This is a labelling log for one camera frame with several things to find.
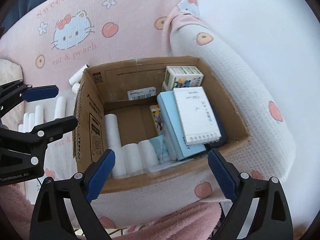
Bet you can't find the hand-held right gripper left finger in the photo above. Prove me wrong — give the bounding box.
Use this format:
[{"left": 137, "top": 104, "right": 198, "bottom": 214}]
[{"left": 29, "top": 149, "right": 116, "bottom": 240}]

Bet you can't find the pink printed blanket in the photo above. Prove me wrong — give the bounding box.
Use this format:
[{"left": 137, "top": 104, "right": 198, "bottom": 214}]
[{"left": 0, "top": 0, "right": 298, "bottom": 230}]

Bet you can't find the white spiral notepad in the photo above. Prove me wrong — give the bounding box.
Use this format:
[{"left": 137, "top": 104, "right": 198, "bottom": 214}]
[{"left": 173, "top": 86, "right": 222, "bottom": 145}]

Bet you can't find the colourful printed small box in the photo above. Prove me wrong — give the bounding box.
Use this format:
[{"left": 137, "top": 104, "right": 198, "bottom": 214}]
[{"left": 149, "top": 104, "right": 165, "bottom": 136}]

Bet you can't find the white cardboard tube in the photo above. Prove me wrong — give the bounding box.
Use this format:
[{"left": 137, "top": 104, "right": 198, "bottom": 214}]
[
  {"left": 138, "top": 139, "right": 160, "bottom": 168},
  {"left": 109, "top": 145, "right": 127, "bottom": 178},
  {"left": 104, "top": 114, "right": 121, "bottom": 148},
  {"left": 122, "top": 143, "right": 143, "bottom": 174}
]

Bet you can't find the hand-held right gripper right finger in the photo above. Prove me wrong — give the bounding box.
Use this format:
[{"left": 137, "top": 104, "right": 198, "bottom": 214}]
[{"left": 207, "top": 148, "right": 293, "bottom": 240}]

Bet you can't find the light blue book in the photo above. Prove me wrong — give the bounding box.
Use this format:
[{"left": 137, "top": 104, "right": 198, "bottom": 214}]
[{"left": 157, "top": 91, "right": 208, "bottom": 161}]

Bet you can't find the pile of white paper tubes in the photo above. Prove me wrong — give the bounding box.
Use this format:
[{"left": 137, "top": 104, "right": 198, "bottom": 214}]
[{"left": 17, "top": 64, "right": 88, "bottom": 133}]

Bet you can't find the white shipping label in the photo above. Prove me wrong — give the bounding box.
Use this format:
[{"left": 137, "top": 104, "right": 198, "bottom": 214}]
[{"left": 127, "top": 88, "right": 157, "bottom": 100}]

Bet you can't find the brown cardboard box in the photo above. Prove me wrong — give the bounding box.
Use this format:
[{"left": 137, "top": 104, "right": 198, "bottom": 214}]
[{"left": 72, "top": 56, "right": 250, "bottom": 194}]

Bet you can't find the crumpled blue plastic wrap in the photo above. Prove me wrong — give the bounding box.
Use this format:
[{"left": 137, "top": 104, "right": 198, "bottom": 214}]
[{"left": 149, "top": 134, "right": 170, "bottom": 163}]

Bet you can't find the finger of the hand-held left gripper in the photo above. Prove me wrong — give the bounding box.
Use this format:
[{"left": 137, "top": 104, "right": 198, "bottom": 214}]
[
  {"left": 15, "top": 116, "right": 78, "bottom": 153},
  {"left": 0, "top": 79, "right": 60, "bottom": 117}
]

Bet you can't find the dark blue cloth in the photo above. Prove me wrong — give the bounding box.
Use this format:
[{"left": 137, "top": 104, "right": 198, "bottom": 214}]
[{"left": 0, "top": 0, "right": 50, "bottom": 34}]

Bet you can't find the pink fluffy cloth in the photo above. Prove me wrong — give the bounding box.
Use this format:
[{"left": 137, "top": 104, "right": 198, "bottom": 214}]
[{"left": 0, "top": 180, "right": 225, "bottom": 240}]

